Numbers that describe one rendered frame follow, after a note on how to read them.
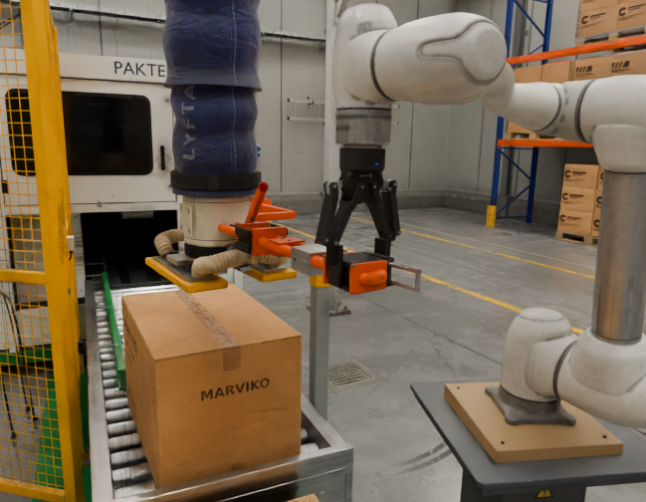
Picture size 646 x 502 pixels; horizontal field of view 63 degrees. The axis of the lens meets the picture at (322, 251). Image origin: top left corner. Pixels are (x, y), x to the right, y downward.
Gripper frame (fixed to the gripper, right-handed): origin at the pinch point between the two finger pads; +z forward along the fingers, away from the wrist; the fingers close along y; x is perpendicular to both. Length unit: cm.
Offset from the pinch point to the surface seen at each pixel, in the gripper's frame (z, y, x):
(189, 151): -18, 10, -54
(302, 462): 66, -15, -42
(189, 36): -44, 10, -51
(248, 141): -21, -3, -50
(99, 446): 67, 31, -81
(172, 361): 33, 17, -52
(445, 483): 127, -108, -72
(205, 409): 48, 9, -51
